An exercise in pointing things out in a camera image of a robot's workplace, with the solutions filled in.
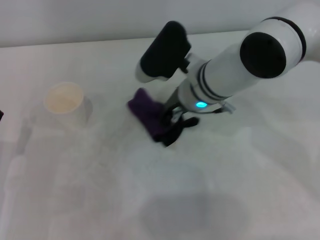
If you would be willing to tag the black and white wrist camera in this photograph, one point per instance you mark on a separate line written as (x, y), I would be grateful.
(162, 52)

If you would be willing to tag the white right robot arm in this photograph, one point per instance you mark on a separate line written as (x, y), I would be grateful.
(260, 55)

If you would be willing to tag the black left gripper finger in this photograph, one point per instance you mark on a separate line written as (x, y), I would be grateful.
(1, 116)

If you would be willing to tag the purple rag with black edge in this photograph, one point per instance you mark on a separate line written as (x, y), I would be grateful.
(147, 112)

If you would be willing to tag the white paper cup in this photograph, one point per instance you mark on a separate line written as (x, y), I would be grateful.
(63, 100)

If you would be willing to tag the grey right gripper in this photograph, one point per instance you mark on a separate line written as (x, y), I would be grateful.
(173, 98)

